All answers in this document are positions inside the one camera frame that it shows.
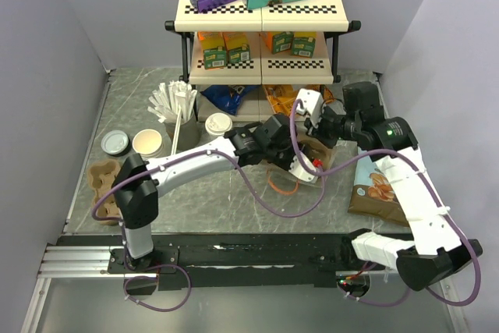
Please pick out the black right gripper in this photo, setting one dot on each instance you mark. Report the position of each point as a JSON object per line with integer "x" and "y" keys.
{"x": 318, "y": 132}

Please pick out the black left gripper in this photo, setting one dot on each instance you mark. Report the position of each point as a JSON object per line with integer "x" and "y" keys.
{"x": 287, "y": 165}

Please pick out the brown cardboard cup carrier top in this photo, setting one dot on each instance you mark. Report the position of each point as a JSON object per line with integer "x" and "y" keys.
{"x": 314, "y": 149}

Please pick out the brown cardboard cup carrier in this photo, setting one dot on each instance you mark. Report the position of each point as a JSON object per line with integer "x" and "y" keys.
{"x": 314, "y": 149}
{"x": 100, "y": 176}

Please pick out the paper takeout bag orange handles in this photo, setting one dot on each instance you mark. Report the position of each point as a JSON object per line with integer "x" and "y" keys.
{"x": 285, "y": 183}

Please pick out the white plastic cup lid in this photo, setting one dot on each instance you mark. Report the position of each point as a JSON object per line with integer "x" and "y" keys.
{"x": 218, "y": 121}

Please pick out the white paper coffee cup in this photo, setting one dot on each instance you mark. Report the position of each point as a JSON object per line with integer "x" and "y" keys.
{"x": 214, "y": 134}

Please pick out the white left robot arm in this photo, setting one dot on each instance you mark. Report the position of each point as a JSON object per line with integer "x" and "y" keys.
{"x": 139, "y": 184}

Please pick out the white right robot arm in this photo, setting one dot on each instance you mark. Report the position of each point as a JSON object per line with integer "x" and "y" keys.
{"x": 438, "y": 249}

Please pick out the orange snack bag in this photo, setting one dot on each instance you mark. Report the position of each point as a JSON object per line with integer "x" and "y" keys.
{"x": 282, "y": 97}

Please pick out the blue snack bag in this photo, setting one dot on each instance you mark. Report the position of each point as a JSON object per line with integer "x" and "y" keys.
{"x": 227, "y": 98}

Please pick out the brown chips bag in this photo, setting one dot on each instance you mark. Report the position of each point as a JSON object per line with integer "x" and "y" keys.
{"x": 373, "y": 196}

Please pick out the cream two-tier shelf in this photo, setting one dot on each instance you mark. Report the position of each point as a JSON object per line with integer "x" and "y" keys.
{"x": 326, "y": 17}

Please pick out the green orange box far right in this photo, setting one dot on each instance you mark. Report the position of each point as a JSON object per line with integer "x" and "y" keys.
{"x": 304, "y": 43}

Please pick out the green orange box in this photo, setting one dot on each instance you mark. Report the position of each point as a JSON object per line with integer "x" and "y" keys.
{"x": 277, "y": 41}
{"x": 304, "y": 43}
{"x": 237, "y": 47}
{"x": 213, "y": 49}

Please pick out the grey straw holder cup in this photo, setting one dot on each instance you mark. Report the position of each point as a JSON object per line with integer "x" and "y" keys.
{"x": 189, "y": 134}

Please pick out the green orange box far left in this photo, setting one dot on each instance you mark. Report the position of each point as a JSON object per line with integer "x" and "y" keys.
{"x": 213, "y": 49}

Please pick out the bundle of wrapped white straws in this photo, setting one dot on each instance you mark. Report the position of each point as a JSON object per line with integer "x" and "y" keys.
{"x": 174, "y": 102}

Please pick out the stack of white paper cups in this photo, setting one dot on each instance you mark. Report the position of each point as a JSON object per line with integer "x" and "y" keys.
{"x": 149, "y": 144}

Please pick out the stack of white lids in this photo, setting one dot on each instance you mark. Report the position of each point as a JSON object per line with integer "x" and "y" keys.
{"x": 115, "y": 142}

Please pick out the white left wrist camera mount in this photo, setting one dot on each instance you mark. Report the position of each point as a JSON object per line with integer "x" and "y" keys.
{"x": 300, "y": 173}

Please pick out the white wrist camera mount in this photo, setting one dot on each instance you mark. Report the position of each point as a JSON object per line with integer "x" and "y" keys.
{"x": 300, "y": 173}
{"x": 309, "y": 104}

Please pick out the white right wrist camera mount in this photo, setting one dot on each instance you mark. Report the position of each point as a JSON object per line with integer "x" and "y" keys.
{"x": 309, "y": 104}

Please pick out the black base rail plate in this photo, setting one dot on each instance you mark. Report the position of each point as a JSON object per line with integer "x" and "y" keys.
{"x": 207, "y": 260}

